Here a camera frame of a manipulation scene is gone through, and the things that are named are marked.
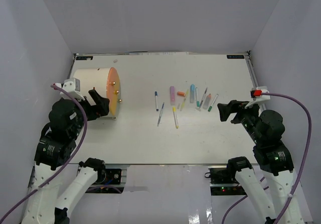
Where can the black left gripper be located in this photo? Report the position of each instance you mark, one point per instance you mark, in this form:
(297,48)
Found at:
(101,107)

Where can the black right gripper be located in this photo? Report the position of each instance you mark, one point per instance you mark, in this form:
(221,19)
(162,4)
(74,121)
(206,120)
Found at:
(234,106)

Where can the dark green cap marker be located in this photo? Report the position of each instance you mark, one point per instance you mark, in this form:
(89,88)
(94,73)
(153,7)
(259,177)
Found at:
(213,102)

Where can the orange drawer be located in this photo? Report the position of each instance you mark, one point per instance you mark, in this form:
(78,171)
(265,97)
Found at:
(113,91)

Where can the green cap white marker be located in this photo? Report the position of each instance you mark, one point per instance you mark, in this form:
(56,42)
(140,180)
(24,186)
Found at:
(197,97)

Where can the yellow cap white marker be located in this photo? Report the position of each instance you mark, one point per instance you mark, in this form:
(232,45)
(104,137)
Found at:
(175,117)

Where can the blue cap white marker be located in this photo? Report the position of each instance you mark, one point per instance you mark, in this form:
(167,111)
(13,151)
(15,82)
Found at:
(156,101)

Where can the yellow bottom drawer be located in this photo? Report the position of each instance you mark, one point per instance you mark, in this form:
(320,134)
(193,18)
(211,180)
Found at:
(114,107)

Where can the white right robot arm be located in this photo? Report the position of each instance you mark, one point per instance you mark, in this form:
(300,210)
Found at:
(274,159)

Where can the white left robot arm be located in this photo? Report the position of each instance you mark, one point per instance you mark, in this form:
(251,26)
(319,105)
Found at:
(59,141)

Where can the orange tip clear highlighter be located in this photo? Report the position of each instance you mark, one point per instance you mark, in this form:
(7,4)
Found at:
(207,101)

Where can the white round drawer organizer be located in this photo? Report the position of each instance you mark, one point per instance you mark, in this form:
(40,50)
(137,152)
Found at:
(92,78)

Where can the light blue highlighter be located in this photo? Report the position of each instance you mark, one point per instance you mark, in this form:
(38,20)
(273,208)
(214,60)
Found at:
(192,93)

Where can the small orange eraser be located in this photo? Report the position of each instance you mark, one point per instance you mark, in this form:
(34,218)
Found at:
(180,93)

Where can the black label sticker left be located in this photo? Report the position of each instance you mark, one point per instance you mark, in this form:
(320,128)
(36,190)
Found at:
(85,58)

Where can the black label sticker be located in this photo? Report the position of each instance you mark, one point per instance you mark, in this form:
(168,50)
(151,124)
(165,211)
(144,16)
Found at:
(235,56)
(85,58)

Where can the black label sticker right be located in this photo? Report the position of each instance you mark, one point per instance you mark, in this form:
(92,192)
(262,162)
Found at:
(235,56)

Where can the pink highlighter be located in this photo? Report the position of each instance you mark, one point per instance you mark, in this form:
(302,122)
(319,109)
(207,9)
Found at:
(172,95)

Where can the thin blue ballpoint pen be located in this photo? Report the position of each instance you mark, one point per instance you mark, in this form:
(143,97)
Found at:
(160,114)

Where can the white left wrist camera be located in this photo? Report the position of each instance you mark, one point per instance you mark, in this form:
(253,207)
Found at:
(71,86)

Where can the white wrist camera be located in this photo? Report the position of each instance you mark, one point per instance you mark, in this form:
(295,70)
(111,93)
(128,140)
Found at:
(71,86)
(258,97)

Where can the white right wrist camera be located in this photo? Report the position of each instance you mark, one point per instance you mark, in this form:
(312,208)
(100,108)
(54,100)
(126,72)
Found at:
(258,97)

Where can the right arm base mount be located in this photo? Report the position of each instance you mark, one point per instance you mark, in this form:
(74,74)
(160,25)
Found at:
(222,184)

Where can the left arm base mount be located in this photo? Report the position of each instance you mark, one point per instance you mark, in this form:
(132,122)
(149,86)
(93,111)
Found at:
(111,180)

